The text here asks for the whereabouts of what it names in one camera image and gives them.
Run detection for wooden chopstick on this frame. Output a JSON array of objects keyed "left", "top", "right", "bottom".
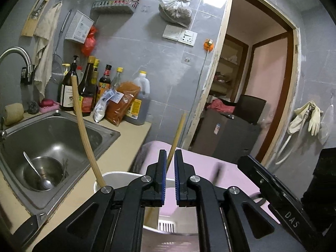
[
  {"left": 166, "top": 113, "right": 186, "bottom": 171},
  {"left": 71, "top": 76, "right": 106, "bottom": 188}
]

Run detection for black handled knife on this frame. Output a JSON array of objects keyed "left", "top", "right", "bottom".
[{"left": 11, "top": 212, "right": 47, "bottom": 249}]

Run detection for orange spice bag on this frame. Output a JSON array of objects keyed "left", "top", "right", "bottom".
[{"left": 105, "top": 81, "right": 140, "bottom": 126}]

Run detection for white hose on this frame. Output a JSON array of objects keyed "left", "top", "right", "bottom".
[{"left": 274, "top": 133, "right": 293, "bottom": 166}]

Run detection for pink floral table cloth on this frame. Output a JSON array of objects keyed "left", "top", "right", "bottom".
[{"left": 131, "top": 140, "right": 280, "bottom": 225}]

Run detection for steel bowl in sink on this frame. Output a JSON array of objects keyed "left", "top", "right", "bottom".
[{"left": 23, "top": 156, "right": 64, "bottom": 191}]

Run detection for white plastic utensil caddy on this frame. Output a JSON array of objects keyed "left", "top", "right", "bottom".
[{"left": 93, "top": 171, "right": 263, "bottom": 252}]

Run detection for grey wall shelf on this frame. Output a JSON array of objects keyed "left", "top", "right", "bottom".
[{"left": 92, "top": 0, "right": 139, "bottom": 14}]

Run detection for dark wine bottle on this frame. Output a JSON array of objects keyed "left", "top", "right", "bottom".
[{"left": 60, "top": 55, "right": 78, "bottom": 111}]

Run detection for small sauce bottle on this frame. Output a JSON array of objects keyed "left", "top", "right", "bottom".
[{"left": 96, "top": 64, "right": 112, "bottom": 101}]

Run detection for hanging plastic bag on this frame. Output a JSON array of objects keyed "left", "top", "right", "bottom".
[{"left": 158, "top": 0, "right": 193, "bottom": 28}]

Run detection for large oil jug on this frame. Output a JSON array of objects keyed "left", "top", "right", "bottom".
[{"left": 124, "top": 71, "right": 150, "bottom": 126}]

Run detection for red plastic bag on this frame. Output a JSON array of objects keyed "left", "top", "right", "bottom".
[{"left": 81, "top": 26, "right": 97, "bottom": 57}]

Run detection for soy sauce bottle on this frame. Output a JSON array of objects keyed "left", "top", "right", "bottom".
[{"left": 78, "top": 56, "right": 96, "bottom": 117}]

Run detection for hanging beige towel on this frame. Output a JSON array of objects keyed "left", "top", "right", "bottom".
[{"left": 34, "top": 1, "right": 63, "bottom": 101}]

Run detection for dark cabinet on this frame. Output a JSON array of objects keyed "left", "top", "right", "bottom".
[{"left": 191, "top": 109, "right": 261, "bottom": 164}]

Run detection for chrome faucet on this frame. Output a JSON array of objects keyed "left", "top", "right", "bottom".
[{"left": 1, "top": 46, "right": 35, "bottom": 85}]

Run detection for hanging rubber gloves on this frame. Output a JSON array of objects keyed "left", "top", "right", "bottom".
[{"left": 287, "top": 101, "right": 323, "bottom": 136}]

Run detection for wooden knife holder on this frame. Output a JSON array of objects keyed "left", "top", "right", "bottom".
[{"left": 21, "top": 0, "right": 49, "bottom": 37}]

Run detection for stainless steel sink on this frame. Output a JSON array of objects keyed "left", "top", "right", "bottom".
[{"left": 0, "top": 111, "right": 121, "bottom": 217}]

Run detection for white wall switch socket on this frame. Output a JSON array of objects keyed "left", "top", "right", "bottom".
[{"left": 162, "top": 25, "right": 198, "bottom": 47}]

